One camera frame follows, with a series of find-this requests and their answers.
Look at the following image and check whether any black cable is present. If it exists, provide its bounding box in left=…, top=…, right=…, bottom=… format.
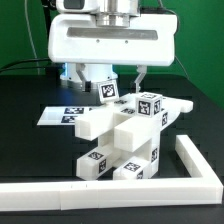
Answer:
left=0, top=57, right=54, bottom=75

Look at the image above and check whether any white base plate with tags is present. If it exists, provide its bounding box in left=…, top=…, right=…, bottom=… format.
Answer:
left=37, top=106, right=95, bottom=126

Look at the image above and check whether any black camera stand pole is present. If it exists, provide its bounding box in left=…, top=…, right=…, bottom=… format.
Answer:
left=41, top=0, right=56, bottom=19

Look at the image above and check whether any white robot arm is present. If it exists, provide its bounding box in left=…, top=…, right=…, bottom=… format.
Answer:
left=48, top=0, right=178, bottom=92

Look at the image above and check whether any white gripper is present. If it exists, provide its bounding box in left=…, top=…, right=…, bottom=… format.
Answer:
left=48, top=14, right=177, bottom=92

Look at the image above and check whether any white U-shaped frame obstacle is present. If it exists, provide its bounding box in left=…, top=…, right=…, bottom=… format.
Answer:
left=0, top=135, right=223, bottom=211

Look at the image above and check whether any white chair seat part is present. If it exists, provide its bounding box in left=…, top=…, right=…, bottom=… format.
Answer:
left=96, top=109, right=161, bottom=178

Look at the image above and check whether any white chair back part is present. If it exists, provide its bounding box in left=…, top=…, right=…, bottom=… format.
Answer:
left=75, top=92, right=193, bottom=152

